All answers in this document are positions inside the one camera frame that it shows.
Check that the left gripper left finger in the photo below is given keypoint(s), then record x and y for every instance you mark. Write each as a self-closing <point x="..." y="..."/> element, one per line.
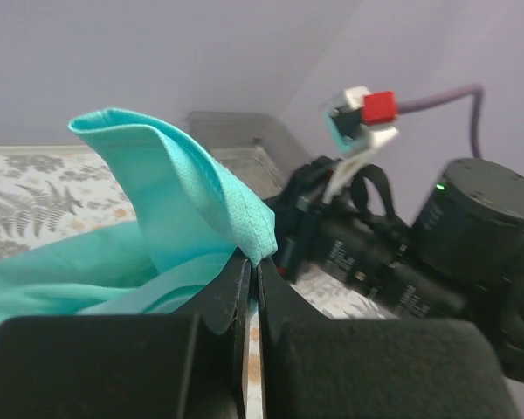
<point x="187" y="364"/>

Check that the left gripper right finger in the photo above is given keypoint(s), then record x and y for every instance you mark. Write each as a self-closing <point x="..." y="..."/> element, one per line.
<point x="317" y="367"/>

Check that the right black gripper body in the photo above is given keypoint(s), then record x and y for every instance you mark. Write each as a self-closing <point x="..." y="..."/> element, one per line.
<point x="357" y="239"/>

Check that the teal t shirt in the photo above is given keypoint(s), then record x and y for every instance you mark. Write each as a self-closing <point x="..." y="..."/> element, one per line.
<point x="192" y="213"/>

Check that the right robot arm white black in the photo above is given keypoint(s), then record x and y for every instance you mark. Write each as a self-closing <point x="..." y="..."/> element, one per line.
<point x="462" y="257"/>

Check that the clear plastic bin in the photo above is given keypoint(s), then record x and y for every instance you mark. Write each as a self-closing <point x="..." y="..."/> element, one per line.
<point x="244" y="135"/>

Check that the floral table mat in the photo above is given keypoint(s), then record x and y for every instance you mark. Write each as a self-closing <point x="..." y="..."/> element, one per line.
<point x="48" y="194"/>

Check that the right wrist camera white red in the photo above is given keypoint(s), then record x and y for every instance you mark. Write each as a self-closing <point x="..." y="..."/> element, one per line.
<point x="361" y="123"/>

